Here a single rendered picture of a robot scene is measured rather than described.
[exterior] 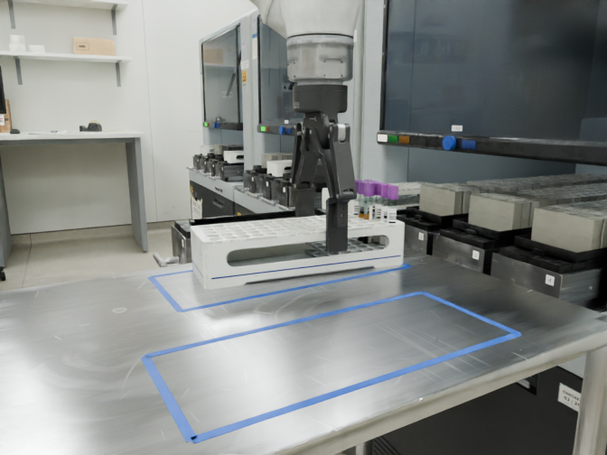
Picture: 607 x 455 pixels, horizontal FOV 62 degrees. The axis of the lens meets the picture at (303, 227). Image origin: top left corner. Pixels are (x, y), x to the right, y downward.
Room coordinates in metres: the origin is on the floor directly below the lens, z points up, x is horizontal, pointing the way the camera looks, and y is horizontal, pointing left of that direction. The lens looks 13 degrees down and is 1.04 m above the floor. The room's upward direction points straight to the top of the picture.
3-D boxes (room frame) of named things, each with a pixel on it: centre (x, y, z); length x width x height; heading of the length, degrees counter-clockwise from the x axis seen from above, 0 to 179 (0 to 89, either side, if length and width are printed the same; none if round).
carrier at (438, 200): (1.08, -0.30, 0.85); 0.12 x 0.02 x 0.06; 26
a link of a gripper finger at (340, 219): (0.64, -0.05, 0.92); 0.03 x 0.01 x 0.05; 22
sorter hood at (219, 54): (2.66, 0.19, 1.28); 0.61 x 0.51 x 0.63; 25
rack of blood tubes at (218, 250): (0.70, 0.01, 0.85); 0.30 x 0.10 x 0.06; 112
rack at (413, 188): (1.20, -0.20, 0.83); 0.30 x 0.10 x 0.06; 115
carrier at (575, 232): (0.80, -0.43, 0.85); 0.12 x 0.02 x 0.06; 24
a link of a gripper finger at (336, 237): (0.66, -0.04, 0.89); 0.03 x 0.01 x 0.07; 112
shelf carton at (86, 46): (4.05, 1.60, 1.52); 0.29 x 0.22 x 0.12; 114
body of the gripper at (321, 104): (0.71, -0.02, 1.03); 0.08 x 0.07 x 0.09; 22
